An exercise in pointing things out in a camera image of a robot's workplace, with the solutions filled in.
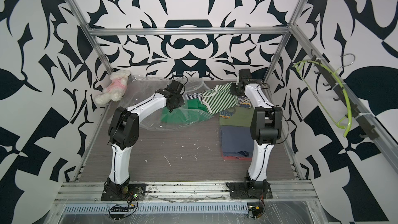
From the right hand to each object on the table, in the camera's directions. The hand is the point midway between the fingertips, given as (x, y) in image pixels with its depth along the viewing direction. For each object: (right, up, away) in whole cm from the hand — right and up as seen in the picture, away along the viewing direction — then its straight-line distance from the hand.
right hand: (235, 87), depth 99 cm
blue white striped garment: (-27, -5, +9) cm, 29 cm away
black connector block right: (+3, -57, -27) cm, 63 cm away
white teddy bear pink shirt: (-76, -2, +1) cm, 76 cm away
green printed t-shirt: (+4, -18, +1) cm, 18 cm away
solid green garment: (-26, -13, -8) cm, 30 cm away
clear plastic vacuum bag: (-64, +1, +9) cm, 64 cm away
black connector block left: (-60, -60, -26) cm, 89 cm away
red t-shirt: (-3, -38, -16) cm, 42 cm away
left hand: (-35, -8, 0) cm, 36 cm away
